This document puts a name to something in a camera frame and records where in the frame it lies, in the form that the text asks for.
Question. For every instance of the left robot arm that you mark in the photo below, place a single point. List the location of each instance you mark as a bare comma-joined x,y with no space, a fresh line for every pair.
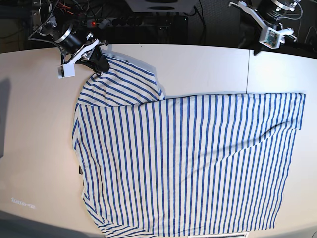
273,11

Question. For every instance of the black power strip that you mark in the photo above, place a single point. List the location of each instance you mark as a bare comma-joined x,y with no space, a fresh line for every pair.
137,21

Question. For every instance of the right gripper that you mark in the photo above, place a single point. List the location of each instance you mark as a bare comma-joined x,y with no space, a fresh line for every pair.
97,61

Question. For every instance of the blue white striped T-shirt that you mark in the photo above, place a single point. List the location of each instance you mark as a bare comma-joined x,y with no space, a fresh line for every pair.
196,165

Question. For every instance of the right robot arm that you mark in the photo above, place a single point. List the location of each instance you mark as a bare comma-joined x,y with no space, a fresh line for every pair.
56,23

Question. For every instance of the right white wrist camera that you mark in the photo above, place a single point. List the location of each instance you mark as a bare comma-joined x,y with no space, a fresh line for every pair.
67,67

